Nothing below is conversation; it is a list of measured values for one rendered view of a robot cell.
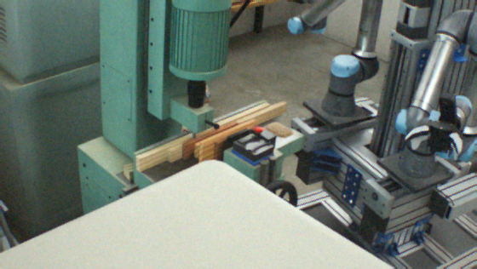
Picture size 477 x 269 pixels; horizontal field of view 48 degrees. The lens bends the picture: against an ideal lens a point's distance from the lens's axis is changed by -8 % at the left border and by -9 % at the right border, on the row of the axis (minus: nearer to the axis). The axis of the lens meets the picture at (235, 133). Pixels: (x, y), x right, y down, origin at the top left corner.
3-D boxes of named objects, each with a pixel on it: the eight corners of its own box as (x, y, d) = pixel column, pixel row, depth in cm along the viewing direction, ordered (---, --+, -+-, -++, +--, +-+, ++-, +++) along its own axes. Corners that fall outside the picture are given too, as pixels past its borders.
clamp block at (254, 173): (250, 193, 179) (253, 169, 174) (221, 174, 187) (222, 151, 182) (282, 176, 188) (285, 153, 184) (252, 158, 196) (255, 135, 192)
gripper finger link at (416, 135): (404, 156, 147) (430, 149, 150) (406, 135, 144) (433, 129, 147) (398, 151, 150) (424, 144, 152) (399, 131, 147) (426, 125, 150)
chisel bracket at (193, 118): (197, 138, 183) (198, 115, 178) (169, 121, 191) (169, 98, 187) (214, 131, 187) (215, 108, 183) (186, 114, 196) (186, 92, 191)
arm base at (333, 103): (340, 98, 254) (343, 77, 249) (361, 113, 243) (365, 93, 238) (313, 103, 247) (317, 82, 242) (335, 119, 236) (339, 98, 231)
